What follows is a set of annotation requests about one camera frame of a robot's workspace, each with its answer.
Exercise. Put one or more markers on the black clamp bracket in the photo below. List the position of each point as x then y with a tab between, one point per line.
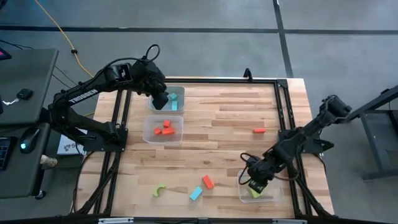
247	74

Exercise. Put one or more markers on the black computer mouse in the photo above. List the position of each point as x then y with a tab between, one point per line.
29	140

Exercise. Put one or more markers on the thin red plank block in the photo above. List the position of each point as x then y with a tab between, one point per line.
259	130

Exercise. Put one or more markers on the grey metal stand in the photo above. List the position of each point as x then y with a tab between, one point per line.
382	98

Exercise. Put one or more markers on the green rectangular block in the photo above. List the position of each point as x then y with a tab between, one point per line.
255	195

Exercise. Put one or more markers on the black floor tape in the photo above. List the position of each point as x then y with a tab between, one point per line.
155	30
286	56

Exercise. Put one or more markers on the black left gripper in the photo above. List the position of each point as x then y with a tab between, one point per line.
147	76

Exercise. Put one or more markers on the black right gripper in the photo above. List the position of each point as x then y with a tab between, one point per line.
264	169

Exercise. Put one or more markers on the clear plastic bin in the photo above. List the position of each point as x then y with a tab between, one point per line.
276	194
149	138

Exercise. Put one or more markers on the clear bin with blue blocks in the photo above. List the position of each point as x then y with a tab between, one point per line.
181	93

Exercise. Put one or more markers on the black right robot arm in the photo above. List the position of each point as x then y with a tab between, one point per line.
298	140

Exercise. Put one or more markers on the red rectangular block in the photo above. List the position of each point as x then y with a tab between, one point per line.
208	182
168	131

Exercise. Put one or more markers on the silver aluminium bar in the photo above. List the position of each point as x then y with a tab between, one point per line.
289	221
116	221

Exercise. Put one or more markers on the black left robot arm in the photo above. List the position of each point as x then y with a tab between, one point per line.
82	96

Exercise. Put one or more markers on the small beige object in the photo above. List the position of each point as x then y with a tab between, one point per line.
48	161

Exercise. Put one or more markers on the dark grey desk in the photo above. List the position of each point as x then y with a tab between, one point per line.
31	71
18	180

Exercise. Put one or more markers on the white printed sign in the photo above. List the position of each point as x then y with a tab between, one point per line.
66	149

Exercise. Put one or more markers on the blue rectangular block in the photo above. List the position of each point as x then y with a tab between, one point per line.
174	105
196	193

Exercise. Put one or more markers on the black device pink screen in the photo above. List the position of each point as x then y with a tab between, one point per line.
3	54

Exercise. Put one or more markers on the green arch block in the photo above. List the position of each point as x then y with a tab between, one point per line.
156	189

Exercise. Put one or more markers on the black keyboard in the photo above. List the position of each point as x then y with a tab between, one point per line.
4	154

